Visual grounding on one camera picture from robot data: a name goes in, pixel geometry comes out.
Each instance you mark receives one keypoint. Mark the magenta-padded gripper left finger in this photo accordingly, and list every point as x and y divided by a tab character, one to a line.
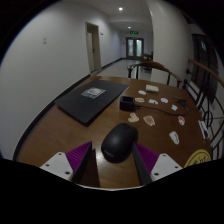
56	165

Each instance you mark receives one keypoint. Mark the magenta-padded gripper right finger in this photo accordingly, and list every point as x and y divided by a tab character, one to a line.
165	165

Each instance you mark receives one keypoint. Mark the black computer mouse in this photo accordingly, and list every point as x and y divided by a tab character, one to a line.
119	141

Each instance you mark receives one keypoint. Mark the round yellow printed mouse pad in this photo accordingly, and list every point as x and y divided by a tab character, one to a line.
198	158

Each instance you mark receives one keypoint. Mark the large white sticker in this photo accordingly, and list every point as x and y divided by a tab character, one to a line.
174	137

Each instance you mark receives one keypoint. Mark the orange and white sticker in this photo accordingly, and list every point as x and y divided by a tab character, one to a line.
149	120

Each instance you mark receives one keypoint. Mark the red and white sticker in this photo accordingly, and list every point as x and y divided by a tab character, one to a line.
181	120

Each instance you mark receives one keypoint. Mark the white paper card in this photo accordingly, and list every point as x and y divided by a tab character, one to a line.
202	128

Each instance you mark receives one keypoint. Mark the cream heart-shaped sticker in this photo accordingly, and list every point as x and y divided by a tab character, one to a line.
133	117

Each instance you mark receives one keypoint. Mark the small white sticker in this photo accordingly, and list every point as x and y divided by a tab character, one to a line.
164	100
174	107
153	101
142	92

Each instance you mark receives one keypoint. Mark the small orange sticker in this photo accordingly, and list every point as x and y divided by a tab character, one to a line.
139	99

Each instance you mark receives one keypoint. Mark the black flat laptop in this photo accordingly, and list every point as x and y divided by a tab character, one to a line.
88	101

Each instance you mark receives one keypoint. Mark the small black box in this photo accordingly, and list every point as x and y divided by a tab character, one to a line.
127	104

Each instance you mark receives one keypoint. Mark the small white box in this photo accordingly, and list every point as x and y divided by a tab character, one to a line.
152	88

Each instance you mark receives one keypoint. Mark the wooden chair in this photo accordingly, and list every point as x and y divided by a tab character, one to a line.
153	64

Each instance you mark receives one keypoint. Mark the black railing with wooden handrail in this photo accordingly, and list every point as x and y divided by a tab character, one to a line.
203	68

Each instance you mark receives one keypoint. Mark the dark window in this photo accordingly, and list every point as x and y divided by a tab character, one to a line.
203	63

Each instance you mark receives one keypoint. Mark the glass double door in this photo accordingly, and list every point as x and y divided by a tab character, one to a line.
134	48

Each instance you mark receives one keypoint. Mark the beige door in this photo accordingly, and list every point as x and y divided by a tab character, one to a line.
95	46

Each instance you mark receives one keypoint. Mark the green exit sign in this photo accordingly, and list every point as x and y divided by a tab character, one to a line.
134	32

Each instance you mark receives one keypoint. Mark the white wall switch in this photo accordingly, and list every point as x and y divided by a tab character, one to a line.
44	40

